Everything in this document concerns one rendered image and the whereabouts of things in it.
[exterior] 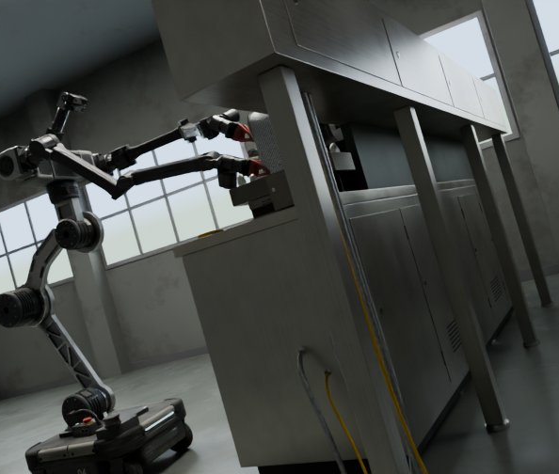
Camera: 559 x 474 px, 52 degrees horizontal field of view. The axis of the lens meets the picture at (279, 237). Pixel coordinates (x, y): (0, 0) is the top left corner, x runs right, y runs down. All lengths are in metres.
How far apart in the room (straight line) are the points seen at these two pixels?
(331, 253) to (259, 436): 1.01
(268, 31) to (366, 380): 0.72
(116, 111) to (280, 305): 5.19
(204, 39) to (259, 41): 0.13
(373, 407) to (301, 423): 0.74
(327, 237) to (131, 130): 5.60
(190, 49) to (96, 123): 5.73
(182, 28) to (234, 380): 1.19
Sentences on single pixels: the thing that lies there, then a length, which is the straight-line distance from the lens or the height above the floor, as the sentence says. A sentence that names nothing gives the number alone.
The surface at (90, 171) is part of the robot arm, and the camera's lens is 2.48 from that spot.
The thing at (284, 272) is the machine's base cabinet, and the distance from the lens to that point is 1.82.
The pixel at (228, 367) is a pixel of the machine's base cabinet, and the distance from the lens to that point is 2.03.
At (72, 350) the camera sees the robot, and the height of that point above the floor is 0.60.
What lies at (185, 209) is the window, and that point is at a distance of 6.24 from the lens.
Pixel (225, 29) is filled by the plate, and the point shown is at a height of 1.23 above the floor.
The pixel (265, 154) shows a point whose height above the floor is 1.14.
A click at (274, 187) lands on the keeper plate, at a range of 1.86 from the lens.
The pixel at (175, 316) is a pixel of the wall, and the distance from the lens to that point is 6.49.
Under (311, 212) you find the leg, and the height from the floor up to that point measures 0.83.
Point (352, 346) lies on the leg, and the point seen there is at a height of 0.54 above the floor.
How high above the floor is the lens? 0.76
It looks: 2 degrees up
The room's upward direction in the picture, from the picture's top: 16 degrees counter-clockwise
